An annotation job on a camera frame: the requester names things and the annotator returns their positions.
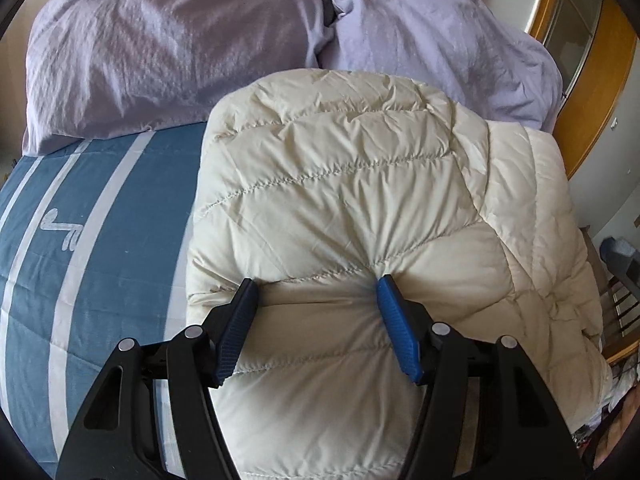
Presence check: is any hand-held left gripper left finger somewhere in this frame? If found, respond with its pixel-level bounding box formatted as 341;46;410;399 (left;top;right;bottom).
55;278;258;480

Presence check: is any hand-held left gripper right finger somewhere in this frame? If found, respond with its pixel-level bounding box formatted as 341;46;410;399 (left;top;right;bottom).
377;274;586;480

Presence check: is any wooden door with glass panes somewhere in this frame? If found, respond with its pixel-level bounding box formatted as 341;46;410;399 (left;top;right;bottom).
480;0;640;181

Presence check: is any beige quilted down jacket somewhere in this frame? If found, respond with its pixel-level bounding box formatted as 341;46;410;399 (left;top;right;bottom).
182;67;616;480

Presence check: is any crumpled purple pillow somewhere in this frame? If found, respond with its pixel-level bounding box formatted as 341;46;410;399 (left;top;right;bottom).
320;0;563;133

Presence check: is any large purple pillow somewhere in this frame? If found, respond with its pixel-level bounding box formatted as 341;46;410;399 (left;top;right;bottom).
22;0;341;156

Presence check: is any pile of mixed clothes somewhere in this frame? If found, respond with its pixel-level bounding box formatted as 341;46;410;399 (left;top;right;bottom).
575;350;640;466

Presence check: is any blue striped bed sheet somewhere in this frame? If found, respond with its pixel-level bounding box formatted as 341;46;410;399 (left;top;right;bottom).
0;120;236;480

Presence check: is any dark wooden chair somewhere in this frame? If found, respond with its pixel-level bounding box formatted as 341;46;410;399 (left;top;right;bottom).
597;237;640;356

